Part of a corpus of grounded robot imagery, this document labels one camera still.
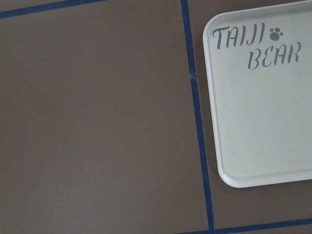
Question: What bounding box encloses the white rectangular bear tray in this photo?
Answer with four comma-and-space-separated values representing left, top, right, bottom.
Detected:
203, 0, 312, 188

